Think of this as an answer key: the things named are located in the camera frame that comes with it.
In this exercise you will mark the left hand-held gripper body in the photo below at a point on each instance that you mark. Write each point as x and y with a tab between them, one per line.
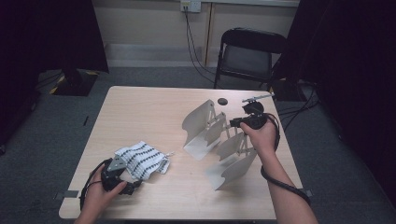
116	164

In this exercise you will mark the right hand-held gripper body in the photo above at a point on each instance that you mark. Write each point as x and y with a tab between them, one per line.
257	119

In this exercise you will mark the white cloth with grey diamonds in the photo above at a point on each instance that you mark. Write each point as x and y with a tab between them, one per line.
143	158

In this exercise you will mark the white expandable metal rack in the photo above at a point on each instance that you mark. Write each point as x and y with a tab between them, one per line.
199	124

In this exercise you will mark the person's right hand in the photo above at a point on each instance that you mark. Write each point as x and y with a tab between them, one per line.
264	140

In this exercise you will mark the person's left hand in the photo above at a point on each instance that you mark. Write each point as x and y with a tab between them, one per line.
96	199

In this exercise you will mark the black round table grommet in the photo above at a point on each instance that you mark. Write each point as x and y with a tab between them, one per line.
222	101

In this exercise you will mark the grey tape strip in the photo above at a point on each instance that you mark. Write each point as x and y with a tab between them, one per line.
63	195
308	193

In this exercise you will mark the black folding chair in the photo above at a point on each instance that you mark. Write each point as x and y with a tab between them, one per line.
246	59

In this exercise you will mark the black stand base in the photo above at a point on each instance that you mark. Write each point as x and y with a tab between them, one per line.
74	82

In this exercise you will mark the dark curtain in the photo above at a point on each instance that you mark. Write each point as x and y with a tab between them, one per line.
348	62
46	37

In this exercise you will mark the beige wall conduit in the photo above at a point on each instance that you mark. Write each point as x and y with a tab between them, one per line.
208	34

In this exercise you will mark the white wall socket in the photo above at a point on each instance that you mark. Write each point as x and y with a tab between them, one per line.
190	5

